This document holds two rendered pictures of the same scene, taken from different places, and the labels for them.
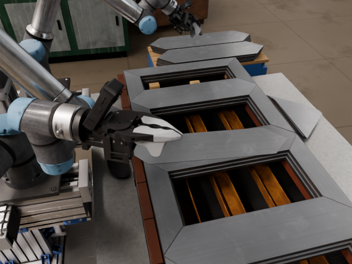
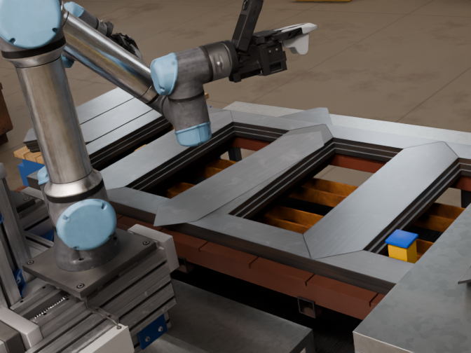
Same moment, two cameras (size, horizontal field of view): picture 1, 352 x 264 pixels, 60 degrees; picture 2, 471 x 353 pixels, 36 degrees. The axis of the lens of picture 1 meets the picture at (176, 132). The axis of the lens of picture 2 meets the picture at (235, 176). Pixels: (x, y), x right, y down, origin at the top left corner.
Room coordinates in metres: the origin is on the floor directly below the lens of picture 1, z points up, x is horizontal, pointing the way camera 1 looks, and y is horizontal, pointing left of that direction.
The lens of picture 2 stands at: (-0.71, 0.98, 1.86)
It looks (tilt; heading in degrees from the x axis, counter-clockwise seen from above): 26 degrees down; 327
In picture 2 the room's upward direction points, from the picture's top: 10 degrees counter-clockwise
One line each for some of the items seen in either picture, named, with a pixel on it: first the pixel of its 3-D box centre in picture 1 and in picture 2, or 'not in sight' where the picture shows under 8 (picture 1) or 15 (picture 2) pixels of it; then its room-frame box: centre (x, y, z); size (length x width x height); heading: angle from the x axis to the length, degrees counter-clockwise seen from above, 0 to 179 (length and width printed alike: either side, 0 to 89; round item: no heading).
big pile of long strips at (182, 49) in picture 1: (206, 48); (113, 115); (2.06, -0.22, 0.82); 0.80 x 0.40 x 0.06; 104
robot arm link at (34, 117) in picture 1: (39, 118); (181, 72); (0.51, 0.29, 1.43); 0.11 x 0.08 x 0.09; 76
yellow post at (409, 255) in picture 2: not in sight; (404, 274); (0.36, -0.15, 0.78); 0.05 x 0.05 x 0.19; 14
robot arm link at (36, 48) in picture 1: (32, 58); not in sight; (1.20, 0.61, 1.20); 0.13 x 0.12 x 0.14; 13
